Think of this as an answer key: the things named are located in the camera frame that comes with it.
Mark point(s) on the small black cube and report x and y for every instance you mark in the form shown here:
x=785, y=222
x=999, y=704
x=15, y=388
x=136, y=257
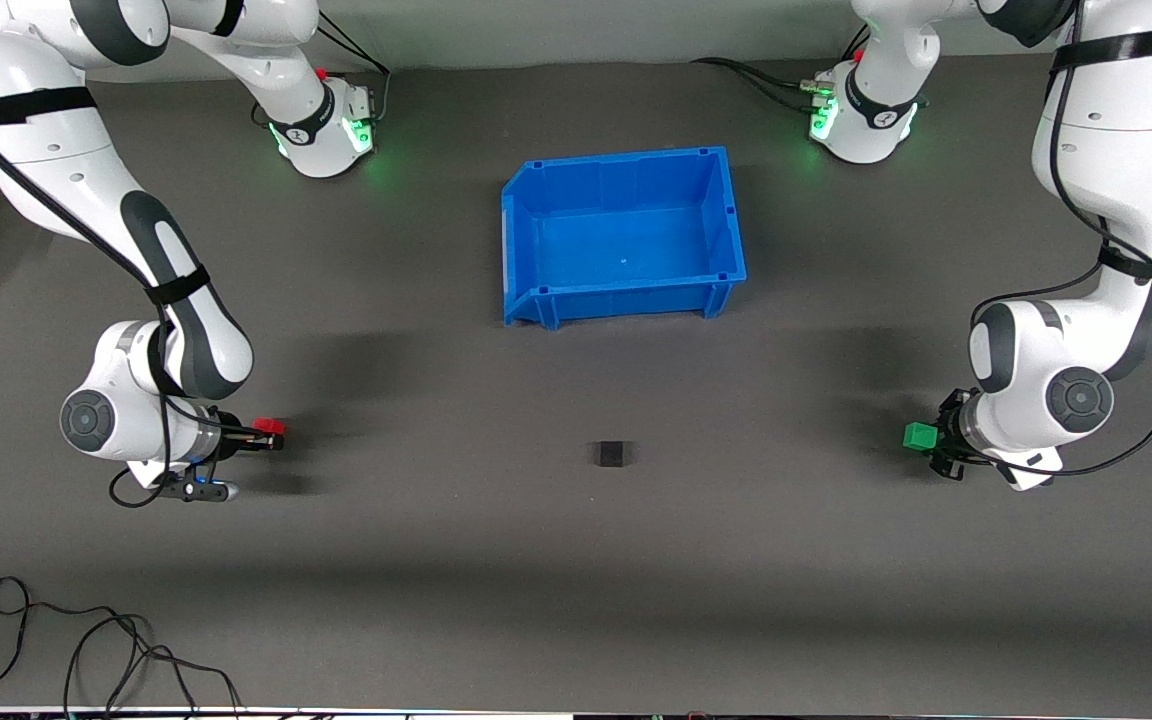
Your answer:
x=612, y=455

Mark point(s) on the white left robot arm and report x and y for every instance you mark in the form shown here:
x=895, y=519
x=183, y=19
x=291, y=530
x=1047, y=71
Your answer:
x=1106, y=170

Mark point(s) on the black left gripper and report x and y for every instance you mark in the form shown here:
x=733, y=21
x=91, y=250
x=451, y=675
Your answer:
x=948, y=430

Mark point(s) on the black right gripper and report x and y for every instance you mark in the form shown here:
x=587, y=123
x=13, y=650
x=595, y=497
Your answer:
x=227, y=432

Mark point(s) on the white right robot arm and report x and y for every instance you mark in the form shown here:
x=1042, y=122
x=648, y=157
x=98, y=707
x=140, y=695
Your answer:
x=66, y=160

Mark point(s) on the small green cube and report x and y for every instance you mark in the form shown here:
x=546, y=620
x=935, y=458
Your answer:
x=920, y=436

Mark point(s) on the small red cube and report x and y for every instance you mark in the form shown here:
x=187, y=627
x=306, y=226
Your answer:
x=271, y=427

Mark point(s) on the blue plastic storage bin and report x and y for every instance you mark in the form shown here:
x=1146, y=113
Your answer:
x=626, y=240

